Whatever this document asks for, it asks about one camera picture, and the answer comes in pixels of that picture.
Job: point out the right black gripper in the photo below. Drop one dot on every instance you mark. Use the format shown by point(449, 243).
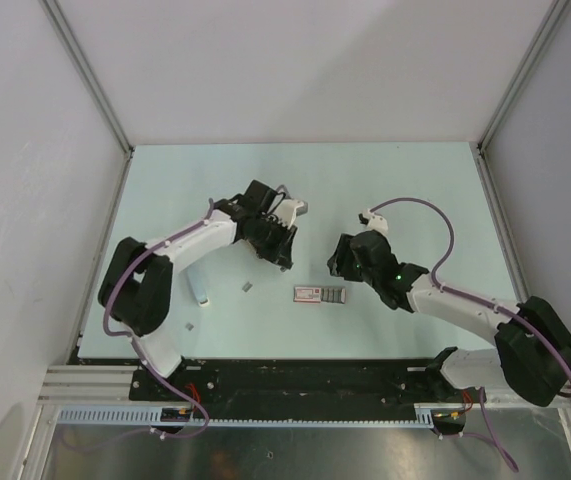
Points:
point(339, 262)

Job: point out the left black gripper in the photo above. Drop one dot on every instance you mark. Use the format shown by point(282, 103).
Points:
point(280, 253)

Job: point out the red staple box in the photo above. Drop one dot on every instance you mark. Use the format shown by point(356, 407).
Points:
point(318, 294)

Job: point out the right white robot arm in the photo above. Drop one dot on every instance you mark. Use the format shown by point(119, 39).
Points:
point(531, 346)

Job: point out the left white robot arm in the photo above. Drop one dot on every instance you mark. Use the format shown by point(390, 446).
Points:
point(136, 289)

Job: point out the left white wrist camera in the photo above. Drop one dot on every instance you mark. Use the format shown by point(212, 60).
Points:
point(288, 209)

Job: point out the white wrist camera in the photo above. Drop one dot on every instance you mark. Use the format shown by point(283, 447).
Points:
point(288, 209)
point(372, 221)

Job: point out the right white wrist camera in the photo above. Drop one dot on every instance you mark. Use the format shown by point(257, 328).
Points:
point(372, 221)

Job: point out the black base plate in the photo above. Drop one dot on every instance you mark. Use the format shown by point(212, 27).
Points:
point(404, 381)

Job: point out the aluminium front rail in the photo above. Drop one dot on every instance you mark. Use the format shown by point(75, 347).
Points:
point(101, 394)

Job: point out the right aluminium corner post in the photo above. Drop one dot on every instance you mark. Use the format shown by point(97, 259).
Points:
point(541, 41)

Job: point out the aluminium corner post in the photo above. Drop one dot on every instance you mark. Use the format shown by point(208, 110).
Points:
point(73, 48)
point(541, 41)

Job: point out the left aluminium corner post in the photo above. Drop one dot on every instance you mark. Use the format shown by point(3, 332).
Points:
point(73, 48)

